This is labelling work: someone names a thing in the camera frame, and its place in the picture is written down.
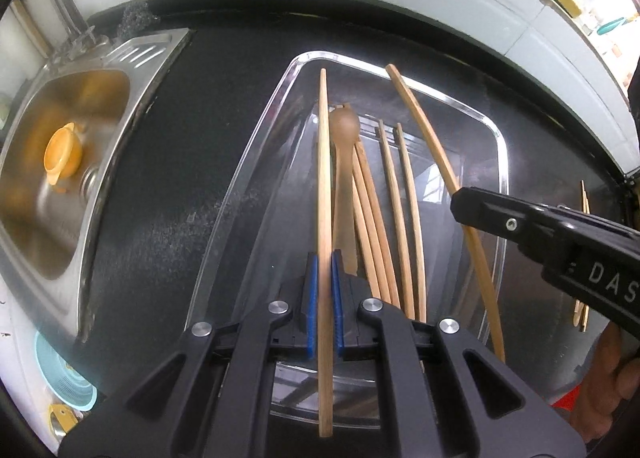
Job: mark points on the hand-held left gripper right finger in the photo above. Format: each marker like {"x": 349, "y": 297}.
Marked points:
{"x": 336, "y": 308}

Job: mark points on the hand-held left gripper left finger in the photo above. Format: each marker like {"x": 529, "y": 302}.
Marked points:
{"x": 312, "y": 308}

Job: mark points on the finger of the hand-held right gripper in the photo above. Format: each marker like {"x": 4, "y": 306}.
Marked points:
{"x": 490, "y": 213}

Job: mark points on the pile of wooden chopsticks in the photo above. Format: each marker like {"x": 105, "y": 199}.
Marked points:
{"x": 400, "y": 218}

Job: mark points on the long bamboo chopstick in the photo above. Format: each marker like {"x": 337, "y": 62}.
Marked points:
{"x": 587, "y": 200}
{"x": 582, "y": 195}
{"x": 425, "y": 122}
{"x": 324, "y": 162}

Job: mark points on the clear plastic tray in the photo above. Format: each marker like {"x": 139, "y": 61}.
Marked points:
{"x": 260, "y": 177}

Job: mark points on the wooden spoon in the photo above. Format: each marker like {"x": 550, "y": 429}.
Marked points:
{"x": 342, "y": 127}

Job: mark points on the person's right hand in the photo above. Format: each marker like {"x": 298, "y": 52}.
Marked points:
{"x": 607, "y": 383}

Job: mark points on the red cloth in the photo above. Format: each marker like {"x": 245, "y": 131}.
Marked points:
{"x": 567, "y": 399}

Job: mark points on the teal bowl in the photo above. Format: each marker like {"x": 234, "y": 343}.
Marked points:
{"x": 611, "y": 26}

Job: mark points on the teal plastic colander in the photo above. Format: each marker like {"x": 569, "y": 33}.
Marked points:
{"x": 67, "y": 378}

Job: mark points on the yellow plastic item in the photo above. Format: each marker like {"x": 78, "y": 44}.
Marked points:
{"x": 65, "y": 418}

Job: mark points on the stainless steel sink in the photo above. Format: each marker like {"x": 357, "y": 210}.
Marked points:
{"x": 50, "y": 238}

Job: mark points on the orange cup in sink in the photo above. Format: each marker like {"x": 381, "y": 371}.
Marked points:
{"x": 62, "y": 152}

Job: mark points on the dark scouring pad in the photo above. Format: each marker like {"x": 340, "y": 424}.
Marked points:
{"x": 135, "y": 16}

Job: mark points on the metal faucet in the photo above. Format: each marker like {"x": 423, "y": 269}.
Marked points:
{"x": 50, "y": 7}

